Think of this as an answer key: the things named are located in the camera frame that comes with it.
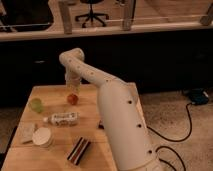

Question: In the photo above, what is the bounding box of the green plastic cup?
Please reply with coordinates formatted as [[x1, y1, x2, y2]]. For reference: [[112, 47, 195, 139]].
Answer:
[[29, 98, 43, 113]]

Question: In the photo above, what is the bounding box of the striped brown black package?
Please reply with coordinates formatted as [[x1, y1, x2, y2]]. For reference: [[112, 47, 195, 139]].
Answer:
[[67, 137, 91, 165]]

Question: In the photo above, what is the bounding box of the black power cable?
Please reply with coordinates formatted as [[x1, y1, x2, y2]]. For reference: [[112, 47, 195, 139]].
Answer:
[[146, 102, 197, 171]]

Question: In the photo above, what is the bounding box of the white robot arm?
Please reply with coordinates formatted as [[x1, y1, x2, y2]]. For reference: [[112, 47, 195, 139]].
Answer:
[[59, 48, 163, 171]]

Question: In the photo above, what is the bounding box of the black office chair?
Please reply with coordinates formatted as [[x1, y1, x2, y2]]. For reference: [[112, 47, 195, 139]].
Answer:
[[75, 0, 109, 28]]

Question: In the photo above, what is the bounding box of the wooden post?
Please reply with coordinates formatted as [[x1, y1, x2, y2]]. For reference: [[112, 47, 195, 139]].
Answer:
[[58, 0, 72, 34], [200, 3, 213, 26], [122, 0, 136, 31]]

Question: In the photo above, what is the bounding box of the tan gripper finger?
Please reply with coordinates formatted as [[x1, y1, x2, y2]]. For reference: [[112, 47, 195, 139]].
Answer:
[[67, 84, 80, 95]]

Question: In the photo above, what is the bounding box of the wooden post middle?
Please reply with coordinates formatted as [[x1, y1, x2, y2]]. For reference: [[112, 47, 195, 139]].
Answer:
[[122, 0, 136, 31]]

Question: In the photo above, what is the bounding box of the dark snack bar package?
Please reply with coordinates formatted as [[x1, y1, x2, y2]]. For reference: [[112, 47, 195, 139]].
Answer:
[[98, 121, 104, 129]]

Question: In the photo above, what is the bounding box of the wooden post right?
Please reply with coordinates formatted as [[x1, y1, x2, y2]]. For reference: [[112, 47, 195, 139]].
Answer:
[[200, 3, 213, 26]]

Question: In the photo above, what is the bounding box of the blue black floor device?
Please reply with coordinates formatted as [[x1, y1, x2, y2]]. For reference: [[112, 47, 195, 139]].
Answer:
[[182, 89, 209, 105]]

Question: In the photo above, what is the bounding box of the wooden post left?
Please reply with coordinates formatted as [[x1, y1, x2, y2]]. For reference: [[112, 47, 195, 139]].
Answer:
[[58, 0, 72, 34]]

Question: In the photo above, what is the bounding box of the red apple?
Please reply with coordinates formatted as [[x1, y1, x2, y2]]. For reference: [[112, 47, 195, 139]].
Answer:
[[67, 93, 78, 105]]

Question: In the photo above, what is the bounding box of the clear plastic bottle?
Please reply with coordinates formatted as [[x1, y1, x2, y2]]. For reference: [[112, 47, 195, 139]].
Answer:
[[43, 112, 78, 126]]

